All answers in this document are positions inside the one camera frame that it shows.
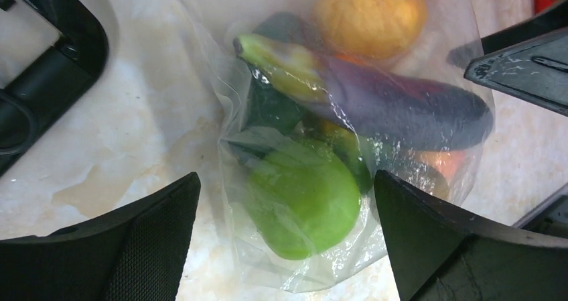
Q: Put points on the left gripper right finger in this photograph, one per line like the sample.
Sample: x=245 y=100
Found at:
x=440 y=251

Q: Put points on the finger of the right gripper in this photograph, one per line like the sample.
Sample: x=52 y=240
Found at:
x=527 y=60

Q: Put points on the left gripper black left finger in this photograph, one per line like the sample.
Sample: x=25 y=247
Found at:
x=135 y=252

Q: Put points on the green toy apple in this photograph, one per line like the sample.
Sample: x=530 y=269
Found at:
x=302 y=199

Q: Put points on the purple toy eggplant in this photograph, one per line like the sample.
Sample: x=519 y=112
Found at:
x=413 y=112

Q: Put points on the dark green toy vegetable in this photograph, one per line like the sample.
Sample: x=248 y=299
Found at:
x=266 y=107

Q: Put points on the clear zip top bag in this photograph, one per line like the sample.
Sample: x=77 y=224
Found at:
x=216 y=23

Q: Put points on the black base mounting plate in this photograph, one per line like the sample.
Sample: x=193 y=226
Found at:
x=549 y=217

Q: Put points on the black poker chip case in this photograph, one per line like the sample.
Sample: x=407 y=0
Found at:
x=52 y=83

